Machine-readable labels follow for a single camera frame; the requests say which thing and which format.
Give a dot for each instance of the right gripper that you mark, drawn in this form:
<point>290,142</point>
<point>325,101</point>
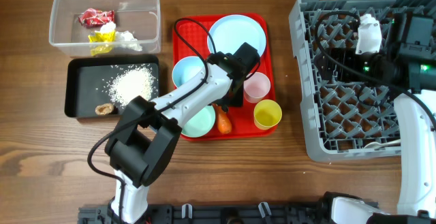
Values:
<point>345,56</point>

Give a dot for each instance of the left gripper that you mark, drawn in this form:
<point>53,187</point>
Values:
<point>237,99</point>

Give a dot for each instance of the orange carrot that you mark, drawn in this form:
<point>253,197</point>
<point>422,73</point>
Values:
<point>223,123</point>

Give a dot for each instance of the green bowl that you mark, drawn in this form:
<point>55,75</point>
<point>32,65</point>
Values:
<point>200,124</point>

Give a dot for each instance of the light blue bowl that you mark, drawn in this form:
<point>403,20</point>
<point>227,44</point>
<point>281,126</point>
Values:
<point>186,69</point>

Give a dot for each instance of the white rice pile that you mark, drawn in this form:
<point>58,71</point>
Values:
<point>131,81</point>

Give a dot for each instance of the white tissue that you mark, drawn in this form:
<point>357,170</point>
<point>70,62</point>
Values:
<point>126,37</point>

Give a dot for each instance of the brown mushroom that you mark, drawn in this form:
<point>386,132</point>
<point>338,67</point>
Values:
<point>104,109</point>

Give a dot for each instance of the yellow wrapper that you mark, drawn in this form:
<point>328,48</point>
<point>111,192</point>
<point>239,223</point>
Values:
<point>105,40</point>

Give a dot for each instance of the red foil wrapper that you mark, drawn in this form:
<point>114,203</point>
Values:
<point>95,18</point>

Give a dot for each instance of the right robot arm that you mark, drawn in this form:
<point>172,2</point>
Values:
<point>408,70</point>

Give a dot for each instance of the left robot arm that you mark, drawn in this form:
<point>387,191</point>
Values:
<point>143,142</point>

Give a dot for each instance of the grey dishwasher rack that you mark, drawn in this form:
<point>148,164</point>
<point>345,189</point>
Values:
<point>340,118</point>

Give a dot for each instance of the pink cup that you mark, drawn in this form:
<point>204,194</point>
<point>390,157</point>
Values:
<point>256,87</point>

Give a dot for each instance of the yellow cup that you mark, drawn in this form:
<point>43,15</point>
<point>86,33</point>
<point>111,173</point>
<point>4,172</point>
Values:
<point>267,114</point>

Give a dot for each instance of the red serving tray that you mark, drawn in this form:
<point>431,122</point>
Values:
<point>241,118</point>

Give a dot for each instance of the light blue plate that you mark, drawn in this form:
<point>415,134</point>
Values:
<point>238,35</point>

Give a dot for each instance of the white spoon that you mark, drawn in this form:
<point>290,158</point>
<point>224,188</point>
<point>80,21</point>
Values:
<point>377,145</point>

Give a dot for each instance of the clear plastic bin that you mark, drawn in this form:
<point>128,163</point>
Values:
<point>142,18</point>

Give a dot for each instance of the black plastic tray bin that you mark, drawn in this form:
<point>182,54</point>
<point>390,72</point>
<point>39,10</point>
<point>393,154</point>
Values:
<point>85,82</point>

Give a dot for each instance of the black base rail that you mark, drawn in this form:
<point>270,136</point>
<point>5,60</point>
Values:
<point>260,213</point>

